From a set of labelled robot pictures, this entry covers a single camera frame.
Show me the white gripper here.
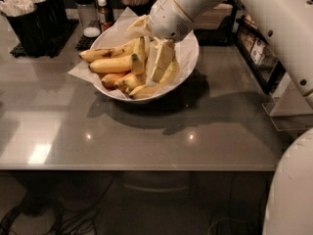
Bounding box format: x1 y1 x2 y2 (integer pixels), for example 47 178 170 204
125 0 196 87

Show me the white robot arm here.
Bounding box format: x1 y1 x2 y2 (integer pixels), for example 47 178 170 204
129 0 313 235

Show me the long banana front right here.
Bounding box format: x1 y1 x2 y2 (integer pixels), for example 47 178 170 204
129 60 179 99

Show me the short curved banana center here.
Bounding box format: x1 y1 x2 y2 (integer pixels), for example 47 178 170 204
131 37 146 74

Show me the spotted banana top left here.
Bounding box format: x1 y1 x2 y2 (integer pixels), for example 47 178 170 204
79 39 135 63

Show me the white bowl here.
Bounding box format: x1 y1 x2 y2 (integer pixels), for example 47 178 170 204
80 15 199 104

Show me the small banana front middle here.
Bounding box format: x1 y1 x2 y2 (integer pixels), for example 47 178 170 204
113 72 146 92

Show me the white paper bowl liner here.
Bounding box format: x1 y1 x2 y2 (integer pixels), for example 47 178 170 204
69 9 199 104

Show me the orange banana lower left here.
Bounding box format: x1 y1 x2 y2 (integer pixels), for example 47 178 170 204
102 72 125 88

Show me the black napkin dispenser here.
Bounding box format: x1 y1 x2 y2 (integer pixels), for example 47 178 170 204
194 3 237 46

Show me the hot sauce bottle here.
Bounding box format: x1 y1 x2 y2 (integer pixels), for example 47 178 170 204
97 0 113 31

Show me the small black mat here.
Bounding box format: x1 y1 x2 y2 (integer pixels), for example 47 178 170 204
75 35 96 51

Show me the glass shaker black lid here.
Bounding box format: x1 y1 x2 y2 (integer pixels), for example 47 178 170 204
75 0 101 38

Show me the black condiment packet rack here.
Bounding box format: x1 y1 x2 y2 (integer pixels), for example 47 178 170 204
234 16 286 94

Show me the black cutlery holder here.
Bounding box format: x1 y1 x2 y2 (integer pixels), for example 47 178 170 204
1 0 67 57

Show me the white plastic cutlery bundle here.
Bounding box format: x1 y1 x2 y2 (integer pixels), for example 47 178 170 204
0 0 45 17

